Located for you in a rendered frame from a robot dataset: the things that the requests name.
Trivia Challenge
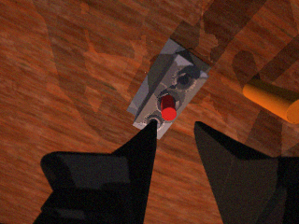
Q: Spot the orange cylinder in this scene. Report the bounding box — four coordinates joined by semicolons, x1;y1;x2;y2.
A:
243;79;299;123

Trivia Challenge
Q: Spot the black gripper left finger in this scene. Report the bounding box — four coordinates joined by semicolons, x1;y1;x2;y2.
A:
40;120;157;224

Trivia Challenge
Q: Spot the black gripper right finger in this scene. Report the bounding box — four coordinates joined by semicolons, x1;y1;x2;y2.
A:
194;121;299;224

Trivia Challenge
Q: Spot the dark red peg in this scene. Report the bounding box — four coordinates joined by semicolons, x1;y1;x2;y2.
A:
161;95;177;120

